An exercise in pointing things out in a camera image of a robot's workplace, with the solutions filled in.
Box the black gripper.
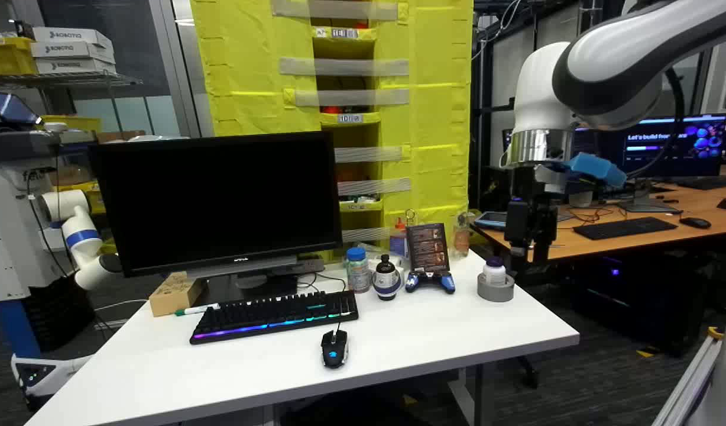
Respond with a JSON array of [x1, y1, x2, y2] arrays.
[[501, 164, 561, 266]]

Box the white bottle with blue cap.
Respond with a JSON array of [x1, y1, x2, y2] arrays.
[[482, 255, 513, 290]]

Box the grey masking tape roll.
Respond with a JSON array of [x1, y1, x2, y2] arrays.
[[476, 269, 516, 306]]

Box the clear bottle with orange cap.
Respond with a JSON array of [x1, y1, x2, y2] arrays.
[[391, 217, 411, 262]]

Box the dark bottle with white label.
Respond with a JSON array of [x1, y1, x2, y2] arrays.
[[371, 253, 402, 303]]

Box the blue grey teach pendant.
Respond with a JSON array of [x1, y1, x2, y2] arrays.
[[476, 207, 513, 232]]

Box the clear jar with brown contents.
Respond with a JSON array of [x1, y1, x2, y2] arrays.
[[454, 211, 476, 257]]

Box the plain black keyboard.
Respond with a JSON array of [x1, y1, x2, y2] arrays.
[[573, 216, 679, 242]]

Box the dark framed picture card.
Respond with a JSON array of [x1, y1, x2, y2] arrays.
[[404, 220, 452, 277]]

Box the wooden desk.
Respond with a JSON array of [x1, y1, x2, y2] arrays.
[[470, 179, 726, 265]]

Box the black computer tower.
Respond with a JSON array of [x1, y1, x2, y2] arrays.
[[581, 251, 726, 352]]

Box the clear jar with blue lid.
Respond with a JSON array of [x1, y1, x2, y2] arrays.
[[342, 243, 373, 295]]

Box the monitor with purple screen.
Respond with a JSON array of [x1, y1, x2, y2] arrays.
[[595, 113, 726, 179]]

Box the black computer mouse blue light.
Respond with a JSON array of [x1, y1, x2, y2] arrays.
[[319, 326, 351, 372]]

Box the black backlit keyboard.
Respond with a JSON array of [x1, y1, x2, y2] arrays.
[[188, 289, 361, 347]]

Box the black computer monitor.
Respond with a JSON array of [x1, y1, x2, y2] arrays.
[[87, 127, 345, 308]]

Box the yellow shelf unit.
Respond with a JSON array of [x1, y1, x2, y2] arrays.
[[190, 0, 476, 249]]

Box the green white marker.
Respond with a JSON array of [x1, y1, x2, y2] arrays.
[[173, 303, 210, 320]]

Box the small cardboard box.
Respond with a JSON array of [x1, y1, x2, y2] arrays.
[[146, 269, 206, 320]]

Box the white base with black top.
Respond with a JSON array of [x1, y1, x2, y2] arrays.
[[9, 352, 92, 399]]

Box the stacked white cardboard boxes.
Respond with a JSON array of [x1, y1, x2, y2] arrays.
[[29, 23, 121, 81]]

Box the white robot with blue stripe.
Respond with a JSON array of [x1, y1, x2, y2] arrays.
[[0, 160, 118, 306]]

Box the yellow storage bin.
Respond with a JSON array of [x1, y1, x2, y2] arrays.
[[0, 32, 39, 77]]

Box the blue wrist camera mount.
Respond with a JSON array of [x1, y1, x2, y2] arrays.
[[569, 152, 629, 192]]

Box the grey metal frame rail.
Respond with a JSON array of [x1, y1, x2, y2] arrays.
[[652, 326, 726, 426]]

